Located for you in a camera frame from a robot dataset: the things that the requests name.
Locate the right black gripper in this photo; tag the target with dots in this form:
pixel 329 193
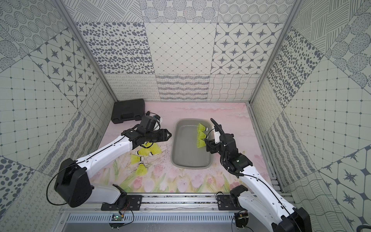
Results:
pixel 210 146

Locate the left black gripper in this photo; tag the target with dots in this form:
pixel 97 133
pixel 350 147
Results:
pixel 156 135

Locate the yellow shuttlecock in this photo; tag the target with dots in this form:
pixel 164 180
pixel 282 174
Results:
pixel 134 159
pixel 200 143
pixel 144 152
pixel 141 170
pixel 154 149
pixel 201 128
pixel 201 135

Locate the grey plastic storage box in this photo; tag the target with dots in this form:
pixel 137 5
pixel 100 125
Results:
pixel 185 153

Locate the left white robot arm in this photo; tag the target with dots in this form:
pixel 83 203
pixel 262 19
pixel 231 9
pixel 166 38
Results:
pixel 73 179

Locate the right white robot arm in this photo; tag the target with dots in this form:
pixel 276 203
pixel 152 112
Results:
pixel 255 194

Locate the black plastic tool case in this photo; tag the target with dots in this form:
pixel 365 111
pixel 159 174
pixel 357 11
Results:
pixel 128 110

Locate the small black circuit module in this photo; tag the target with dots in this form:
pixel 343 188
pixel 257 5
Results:
pixel 241 219

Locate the small green circuit board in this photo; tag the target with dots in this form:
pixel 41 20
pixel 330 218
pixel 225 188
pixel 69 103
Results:
pixel 116 218

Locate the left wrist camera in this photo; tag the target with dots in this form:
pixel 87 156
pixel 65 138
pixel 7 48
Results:
pixel 158 119

